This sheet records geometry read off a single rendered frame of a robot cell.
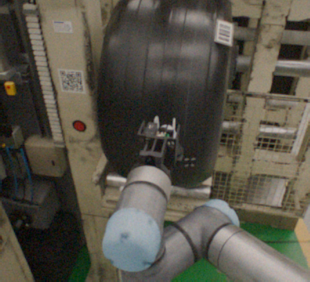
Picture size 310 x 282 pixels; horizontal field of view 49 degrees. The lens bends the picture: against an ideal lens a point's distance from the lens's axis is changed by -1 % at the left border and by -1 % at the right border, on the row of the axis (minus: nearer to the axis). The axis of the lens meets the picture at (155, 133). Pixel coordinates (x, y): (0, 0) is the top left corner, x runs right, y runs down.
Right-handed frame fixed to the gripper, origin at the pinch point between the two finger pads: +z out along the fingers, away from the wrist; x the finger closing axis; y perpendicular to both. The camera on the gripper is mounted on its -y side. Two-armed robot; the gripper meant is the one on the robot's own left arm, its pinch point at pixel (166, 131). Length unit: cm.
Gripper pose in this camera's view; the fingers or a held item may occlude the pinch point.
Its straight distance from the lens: 74.8
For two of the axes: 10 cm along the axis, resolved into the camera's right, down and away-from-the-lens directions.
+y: 0.3, -8.5, -5.2
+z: 1.8, -5.1, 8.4
